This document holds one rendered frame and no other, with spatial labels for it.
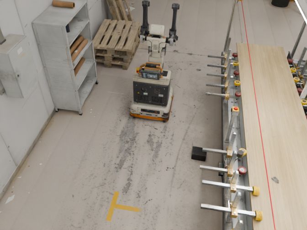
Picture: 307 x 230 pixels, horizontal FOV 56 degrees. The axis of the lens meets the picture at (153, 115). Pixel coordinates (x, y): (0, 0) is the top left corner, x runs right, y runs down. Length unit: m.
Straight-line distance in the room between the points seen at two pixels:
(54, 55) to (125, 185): 2.03
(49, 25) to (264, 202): 3.23
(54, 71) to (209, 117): 2.52
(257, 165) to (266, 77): 1.64
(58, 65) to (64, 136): 1.07
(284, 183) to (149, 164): 1.82
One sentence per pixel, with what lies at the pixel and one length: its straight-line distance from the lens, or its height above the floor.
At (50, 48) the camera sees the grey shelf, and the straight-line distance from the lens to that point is 4.28.
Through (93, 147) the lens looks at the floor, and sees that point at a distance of 4.34.
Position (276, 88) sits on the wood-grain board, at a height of 0.90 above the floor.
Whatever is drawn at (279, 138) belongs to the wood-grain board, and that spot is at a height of 0.90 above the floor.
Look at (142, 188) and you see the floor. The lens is 3.87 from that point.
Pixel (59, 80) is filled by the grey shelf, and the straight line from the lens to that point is 4.55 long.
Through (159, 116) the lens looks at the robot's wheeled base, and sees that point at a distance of 4.55.
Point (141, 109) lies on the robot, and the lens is 4.51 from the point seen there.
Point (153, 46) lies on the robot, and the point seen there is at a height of 1.11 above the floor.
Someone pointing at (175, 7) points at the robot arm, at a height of 1.60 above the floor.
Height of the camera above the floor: 3.24
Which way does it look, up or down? 43 degrees down
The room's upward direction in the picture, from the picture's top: 2 degrees clockwise
